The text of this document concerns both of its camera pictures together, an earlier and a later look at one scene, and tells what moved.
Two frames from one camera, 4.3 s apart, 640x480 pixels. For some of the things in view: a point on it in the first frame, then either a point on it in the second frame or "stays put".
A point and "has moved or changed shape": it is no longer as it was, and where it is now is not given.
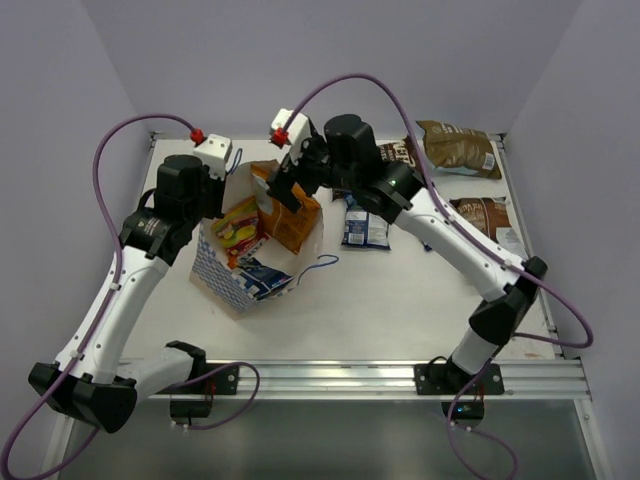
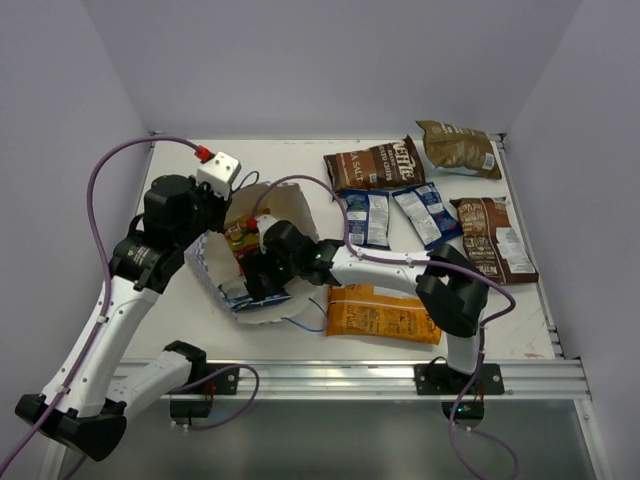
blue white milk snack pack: [261, 281] has moved or changed shape
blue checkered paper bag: [213, 274] has moved or changed shape
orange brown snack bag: [283, 224] -> [356, 310]
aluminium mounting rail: [378, 381] stays put
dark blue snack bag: [363, 228] stays put
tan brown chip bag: [460, 150] stays put
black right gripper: [314, 142] -> [255, 263]
